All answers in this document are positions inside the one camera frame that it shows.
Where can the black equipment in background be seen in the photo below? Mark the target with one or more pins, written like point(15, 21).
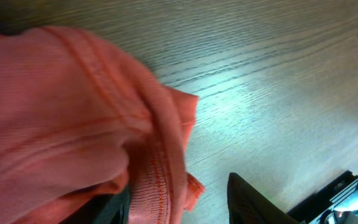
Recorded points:
point(335, 203)

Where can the red soccer t-shirt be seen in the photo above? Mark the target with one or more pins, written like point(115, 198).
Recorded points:
point(80, 118)

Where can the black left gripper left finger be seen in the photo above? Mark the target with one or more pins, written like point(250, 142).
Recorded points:
point(103, 209)

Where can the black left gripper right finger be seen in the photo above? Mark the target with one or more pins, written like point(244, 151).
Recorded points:
point(248, 206)

